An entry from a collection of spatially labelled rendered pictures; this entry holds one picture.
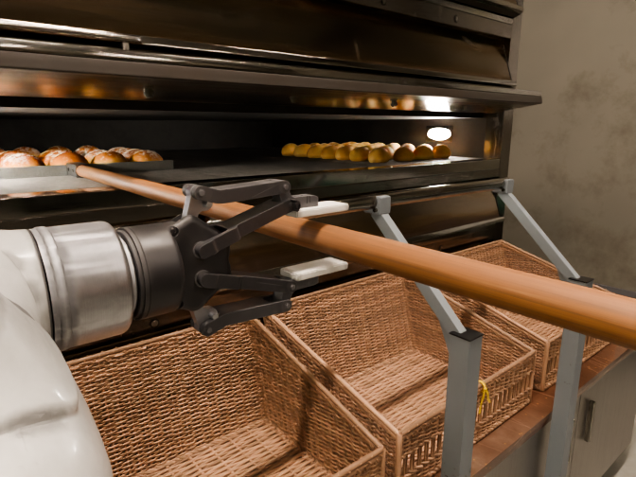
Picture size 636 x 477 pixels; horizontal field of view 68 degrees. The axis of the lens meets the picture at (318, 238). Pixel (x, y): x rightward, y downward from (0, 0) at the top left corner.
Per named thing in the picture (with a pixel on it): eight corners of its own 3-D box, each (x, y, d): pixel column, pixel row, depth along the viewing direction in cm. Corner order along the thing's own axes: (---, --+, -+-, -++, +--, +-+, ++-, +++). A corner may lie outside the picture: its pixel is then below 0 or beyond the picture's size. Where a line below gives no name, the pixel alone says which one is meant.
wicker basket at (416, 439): (259, 400, 129) (256, 305, 122) (397, 342, 164) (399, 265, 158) (397, 507, 93) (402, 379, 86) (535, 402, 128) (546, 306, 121)
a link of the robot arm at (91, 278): (34, 329, 38) (111, 312, 42) (61, 374, 31) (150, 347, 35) (18, 219, 36) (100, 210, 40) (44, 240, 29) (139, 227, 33)
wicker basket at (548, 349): (407, 336, 168) (411, 261, 162) (494, 300, 203) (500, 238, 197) (543, 395, 132) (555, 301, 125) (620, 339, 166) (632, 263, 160)
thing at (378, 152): (277, 155, 211) (276, 143, 210) (354, 151, 241) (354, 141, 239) (378, 163, 165) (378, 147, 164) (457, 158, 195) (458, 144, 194)
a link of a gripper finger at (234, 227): (182, 254, 43) (176, 239, 42) (278, 203, 48) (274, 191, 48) (203, 263, 40) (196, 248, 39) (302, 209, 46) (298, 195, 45)
